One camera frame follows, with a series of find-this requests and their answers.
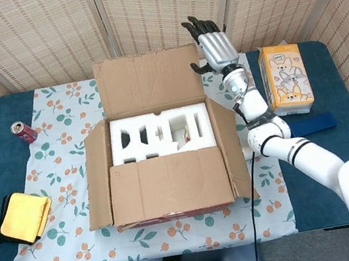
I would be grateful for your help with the white red paper packet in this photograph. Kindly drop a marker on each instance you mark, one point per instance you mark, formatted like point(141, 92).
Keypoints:
point(184, 135)

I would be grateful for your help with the black ceramic cup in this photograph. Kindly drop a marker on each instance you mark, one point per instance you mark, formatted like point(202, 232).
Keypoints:
point(144, 135)
point(152, 156)
point(125, 139)
point(129, 160)

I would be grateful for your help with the yellow folded cloth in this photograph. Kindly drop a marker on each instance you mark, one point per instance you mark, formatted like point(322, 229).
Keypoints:
point(28, 215)

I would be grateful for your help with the bamboo folding screen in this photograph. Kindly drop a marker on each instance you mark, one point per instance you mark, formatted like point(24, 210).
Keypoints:
point(28, 37)

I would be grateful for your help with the floral print tablecloth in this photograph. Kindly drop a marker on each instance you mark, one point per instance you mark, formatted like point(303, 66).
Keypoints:
point(62, 162)

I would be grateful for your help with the white foam insert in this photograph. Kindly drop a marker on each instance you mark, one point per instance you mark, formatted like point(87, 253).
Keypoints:
point(160, 146)

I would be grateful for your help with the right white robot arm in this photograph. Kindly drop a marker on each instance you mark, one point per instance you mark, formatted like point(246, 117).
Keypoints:
point(312, 154)

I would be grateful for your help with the orange corgi tissue pack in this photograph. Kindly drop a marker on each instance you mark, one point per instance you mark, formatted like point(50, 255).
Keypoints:
point(287, 81)

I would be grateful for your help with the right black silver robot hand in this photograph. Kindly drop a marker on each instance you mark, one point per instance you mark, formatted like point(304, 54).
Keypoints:
point(217, 48)

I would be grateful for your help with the red soda can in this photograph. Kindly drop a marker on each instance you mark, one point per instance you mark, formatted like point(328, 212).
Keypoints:
point(25, 132)

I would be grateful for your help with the dark blue rectangular box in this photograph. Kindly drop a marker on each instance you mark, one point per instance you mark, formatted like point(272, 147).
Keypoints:
point(317, 123)

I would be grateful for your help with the red cardboard box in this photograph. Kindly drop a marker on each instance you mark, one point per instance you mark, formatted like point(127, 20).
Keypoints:
point(170, 184)

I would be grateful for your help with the black folded cloth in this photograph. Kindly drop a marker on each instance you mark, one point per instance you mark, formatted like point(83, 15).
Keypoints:
point(0, 213)

